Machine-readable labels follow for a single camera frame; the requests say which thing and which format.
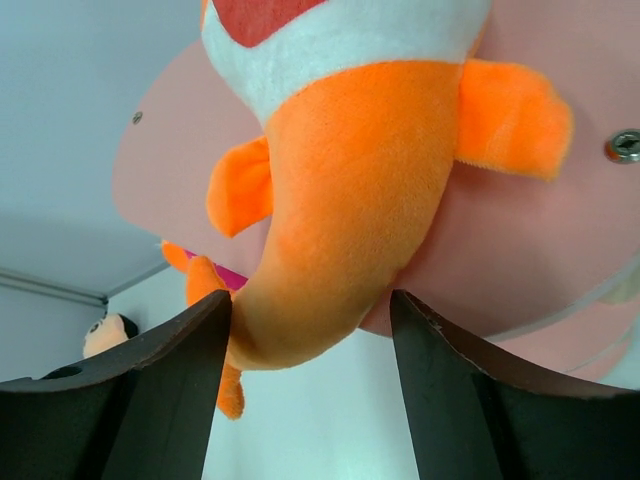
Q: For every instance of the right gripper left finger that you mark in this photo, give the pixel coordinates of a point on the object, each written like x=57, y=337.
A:
x=141, y=410

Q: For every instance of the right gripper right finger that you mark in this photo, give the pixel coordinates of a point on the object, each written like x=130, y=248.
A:
x=476, y=411

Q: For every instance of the orange shark plush back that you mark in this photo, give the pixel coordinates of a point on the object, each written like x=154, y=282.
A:
x=174, y=255

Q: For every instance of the orange shark plush purple fin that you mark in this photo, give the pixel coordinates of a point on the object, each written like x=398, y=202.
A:
x=365, y=107

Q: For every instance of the pink panda plush on shelf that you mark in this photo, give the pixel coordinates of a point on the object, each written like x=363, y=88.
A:
x=225, y=272

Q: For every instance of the pink three-tier shelf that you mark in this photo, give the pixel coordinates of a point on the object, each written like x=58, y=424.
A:
x=547, y=270

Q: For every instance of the boy doll plush left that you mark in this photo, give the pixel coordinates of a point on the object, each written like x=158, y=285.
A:
x=108, y=332

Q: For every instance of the aluminium frame post left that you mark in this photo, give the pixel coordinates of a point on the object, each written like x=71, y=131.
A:
x=19, y=281

